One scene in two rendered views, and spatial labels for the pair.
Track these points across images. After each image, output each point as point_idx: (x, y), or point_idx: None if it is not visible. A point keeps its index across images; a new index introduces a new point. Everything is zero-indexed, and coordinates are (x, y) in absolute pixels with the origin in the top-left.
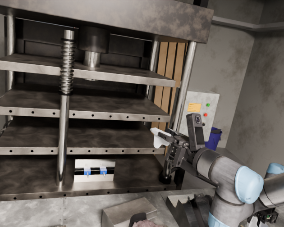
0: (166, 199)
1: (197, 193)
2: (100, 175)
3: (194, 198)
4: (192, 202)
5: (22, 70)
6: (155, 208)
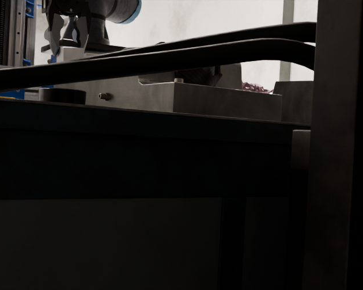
0: (281, 107)
1: (193, 84)
2: None
3: (200, 71)
4: (202, 82)
5: None
6: (280, 81)
